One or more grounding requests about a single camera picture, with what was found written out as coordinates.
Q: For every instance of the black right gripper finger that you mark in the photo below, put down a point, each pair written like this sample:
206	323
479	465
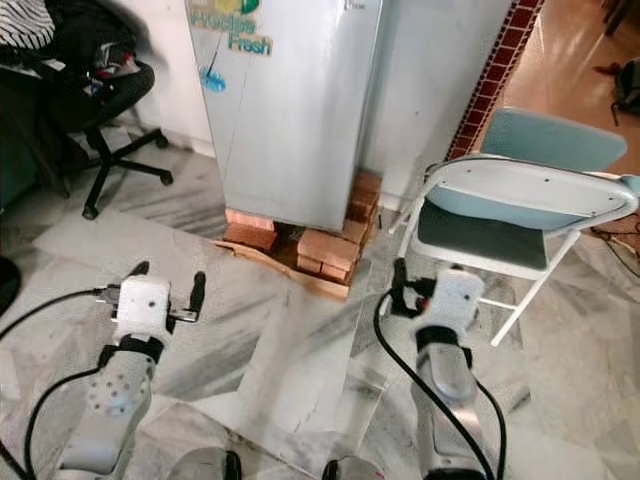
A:
400	283

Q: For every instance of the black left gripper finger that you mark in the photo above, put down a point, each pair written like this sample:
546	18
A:
198	291
138	270

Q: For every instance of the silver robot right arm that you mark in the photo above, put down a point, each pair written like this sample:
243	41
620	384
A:
445	385

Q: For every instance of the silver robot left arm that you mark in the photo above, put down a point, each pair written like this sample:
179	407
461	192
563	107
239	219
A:
110	400

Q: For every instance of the small silver fridge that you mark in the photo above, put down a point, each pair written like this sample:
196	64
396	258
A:
300	120

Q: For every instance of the brown wooden board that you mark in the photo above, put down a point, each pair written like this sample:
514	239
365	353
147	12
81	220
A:
280	268

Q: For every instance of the black office chair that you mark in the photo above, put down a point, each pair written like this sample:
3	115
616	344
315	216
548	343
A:
105	165

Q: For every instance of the black round object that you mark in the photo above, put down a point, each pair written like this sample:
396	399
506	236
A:
8	285

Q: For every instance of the white folding chair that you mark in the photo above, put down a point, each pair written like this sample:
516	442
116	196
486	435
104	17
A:
525	190

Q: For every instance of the grey robot left leg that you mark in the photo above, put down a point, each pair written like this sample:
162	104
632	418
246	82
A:
205	465

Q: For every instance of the light blue chair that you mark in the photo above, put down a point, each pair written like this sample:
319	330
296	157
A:
555	140

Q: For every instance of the striped cloth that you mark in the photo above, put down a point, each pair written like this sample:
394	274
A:
25	22

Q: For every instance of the black backpack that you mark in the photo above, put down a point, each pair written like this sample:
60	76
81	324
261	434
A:
622	90

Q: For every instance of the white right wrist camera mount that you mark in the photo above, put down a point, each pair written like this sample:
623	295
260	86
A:
453	300

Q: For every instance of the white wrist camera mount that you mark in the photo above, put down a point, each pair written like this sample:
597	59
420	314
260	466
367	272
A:
453	300
142	310

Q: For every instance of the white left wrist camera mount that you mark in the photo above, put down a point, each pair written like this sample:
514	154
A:
142	310

